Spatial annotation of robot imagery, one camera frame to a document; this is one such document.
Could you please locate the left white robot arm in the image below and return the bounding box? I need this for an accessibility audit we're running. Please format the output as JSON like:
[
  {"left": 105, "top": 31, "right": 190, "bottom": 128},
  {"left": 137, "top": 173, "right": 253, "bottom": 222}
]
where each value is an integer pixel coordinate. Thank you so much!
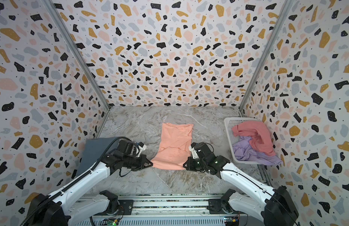
[{"left": 21, "top": 137, "right": 153, "bottom": 226}]

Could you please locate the right green circuit board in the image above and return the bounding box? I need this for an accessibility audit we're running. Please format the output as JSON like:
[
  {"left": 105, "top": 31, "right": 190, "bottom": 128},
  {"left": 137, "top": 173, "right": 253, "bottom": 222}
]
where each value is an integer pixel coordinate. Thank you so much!
[{"left": 224, "top": 217, "right": 239, "bottom": 226}]

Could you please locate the white plastic laundry basket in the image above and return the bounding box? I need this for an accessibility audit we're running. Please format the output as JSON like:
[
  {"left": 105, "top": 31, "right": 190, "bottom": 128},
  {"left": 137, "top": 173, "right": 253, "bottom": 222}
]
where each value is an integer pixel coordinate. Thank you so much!
[{"left": 224, "top": 117, "right": 258, "bottom": 164}]

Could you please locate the peach graphic t-shirt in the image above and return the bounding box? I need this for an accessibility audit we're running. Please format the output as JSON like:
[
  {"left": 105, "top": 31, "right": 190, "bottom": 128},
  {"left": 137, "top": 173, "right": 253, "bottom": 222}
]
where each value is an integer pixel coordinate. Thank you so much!
[{"left": 151, "top": 123, "right": 193, "bottom": 170}]

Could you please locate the aluminium corner post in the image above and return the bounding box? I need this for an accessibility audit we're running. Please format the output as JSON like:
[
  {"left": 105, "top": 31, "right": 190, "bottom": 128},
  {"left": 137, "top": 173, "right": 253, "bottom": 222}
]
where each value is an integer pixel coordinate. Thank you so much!
[
  {"left": 42, "top": 1, "right": 110, "bottom": 111},
  {"left": 239, "top": 0, "right": 294, "bottom": 117}
]

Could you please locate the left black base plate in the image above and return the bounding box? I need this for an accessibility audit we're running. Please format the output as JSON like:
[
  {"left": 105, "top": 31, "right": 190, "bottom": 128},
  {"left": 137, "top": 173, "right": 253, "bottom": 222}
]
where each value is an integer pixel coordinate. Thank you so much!
[{"left": 115, "top": 200, "right": 134, "bottom": 216}]

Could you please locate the left aluminium corner post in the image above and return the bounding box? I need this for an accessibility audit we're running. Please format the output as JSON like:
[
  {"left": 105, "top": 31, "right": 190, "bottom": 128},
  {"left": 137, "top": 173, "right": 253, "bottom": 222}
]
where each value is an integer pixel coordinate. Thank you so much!
[{"left": 42, "top": 1, "right": 110, "bottom": 111}]

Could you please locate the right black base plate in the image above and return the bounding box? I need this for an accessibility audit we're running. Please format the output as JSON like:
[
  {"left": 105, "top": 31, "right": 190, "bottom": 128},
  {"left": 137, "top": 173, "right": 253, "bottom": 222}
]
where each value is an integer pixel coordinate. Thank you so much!
[{"left": 207, "top": 199, "right": 228, "bottom": 214}]

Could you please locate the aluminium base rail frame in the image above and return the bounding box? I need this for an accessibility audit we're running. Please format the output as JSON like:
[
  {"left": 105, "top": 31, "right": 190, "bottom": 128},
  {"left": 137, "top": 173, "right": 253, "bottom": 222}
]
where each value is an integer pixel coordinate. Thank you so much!
[{"left": 47, "top": 193, "right": 294, "bottom": 226}]

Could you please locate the left green circuit board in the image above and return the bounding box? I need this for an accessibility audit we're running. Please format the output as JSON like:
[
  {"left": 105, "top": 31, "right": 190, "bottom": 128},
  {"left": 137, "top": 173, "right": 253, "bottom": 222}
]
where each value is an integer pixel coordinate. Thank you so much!
[{"left": 101, "top": 218, "right": 120, "bottom": 226}]

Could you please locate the lavender t-shirt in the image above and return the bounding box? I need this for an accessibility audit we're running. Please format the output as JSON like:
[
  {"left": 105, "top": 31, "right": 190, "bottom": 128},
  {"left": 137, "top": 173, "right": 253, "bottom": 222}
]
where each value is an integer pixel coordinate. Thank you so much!
[{"left": 232, "top": 136, "right": 282, "bottom": 166}]

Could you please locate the green circuit board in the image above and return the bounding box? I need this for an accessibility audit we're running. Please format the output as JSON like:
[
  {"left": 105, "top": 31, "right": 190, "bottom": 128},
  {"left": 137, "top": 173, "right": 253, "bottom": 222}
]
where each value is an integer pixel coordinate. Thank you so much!
[
  {"left": 224, "top": 217, "right": 239, "bottom": 226},
  {"left": 101, "top": 218, "right": 120, "bottom": 226}
]

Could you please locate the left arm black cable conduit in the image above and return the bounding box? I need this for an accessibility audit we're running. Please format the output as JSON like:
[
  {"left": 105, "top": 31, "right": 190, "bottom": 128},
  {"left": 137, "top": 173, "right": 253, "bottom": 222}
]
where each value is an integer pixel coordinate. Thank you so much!
[{"left": 20, "top": 136, "right": 133, "bottom": 226}]

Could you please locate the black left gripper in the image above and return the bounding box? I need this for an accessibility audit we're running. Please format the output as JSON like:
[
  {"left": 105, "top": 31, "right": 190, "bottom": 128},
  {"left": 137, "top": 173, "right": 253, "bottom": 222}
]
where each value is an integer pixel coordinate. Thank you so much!
[{"left": 123, "top": 153, "right": 153, "bottom": 170}]

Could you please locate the dark pink t-shirt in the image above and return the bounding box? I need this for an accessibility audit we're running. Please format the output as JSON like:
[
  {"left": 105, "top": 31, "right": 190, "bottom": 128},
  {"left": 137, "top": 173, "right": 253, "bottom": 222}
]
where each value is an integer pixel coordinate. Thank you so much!
[{"left": 232, "top": 120, "right": 276, "bottom": 156}]

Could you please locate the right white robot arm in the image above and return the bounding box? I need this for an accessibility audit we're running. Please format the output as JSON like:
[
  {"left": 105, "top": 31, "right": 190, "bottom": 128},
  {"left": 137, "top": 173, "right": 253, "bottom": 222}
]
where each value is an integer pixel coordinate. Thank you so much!
[{"left": 183, "top": 142, "right": 299, "bottom": 226}]

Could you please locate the right aluminium corner post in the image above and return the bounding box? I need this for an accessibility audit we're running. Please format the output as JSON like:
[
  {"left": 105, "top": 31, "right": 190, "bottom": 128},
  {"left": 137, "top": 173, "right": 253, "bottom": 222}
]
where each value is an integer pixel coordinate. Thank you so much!
[{"left": 239, "top": 0, "right": 294, "bottom": 117}]

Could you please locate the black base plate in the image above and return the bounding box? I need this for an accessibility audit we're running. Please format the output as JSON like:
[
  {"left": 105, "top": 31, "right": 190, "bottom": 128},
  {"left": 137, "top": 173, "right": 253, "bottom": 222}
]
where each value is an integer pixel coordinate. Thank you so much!
[
  {"left": 115, "top": 200, "right": 134, "bottom": 216},
  {"left": 207, "top": 199, "right": 228, "bottom": 214}
]

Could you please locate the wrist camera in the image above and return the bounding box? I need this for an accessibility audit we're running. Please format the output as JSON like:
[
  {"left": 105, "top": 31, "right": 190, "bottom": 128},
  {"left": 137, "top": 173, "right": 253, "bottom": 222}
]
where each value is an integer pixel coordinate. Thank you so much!
[
  {"left": 134, "top": 142, "right": 147, "bottom": 157},
  {"left": 189, "top": 146, "right": 198, "bottom": 159}
]

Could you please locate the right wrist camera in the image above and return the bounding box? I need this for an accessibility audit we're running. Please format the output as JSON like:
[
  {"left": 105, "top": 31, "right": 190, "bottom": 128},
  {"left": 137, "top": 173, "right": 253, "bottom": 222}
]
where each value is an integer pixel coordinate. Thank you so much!
[{"left": 189, "top": 146, "right": 198, "bottom": 159}]

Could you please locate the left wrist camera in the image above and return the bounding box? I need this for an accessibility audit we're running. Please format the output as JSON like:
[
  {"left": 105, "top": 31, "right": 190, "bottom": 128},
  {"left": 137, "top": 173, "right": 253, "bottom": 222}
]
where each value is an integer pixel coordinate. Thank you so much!
[{"left": 134, "top": 142, "right": 147, "bottom": 157}]

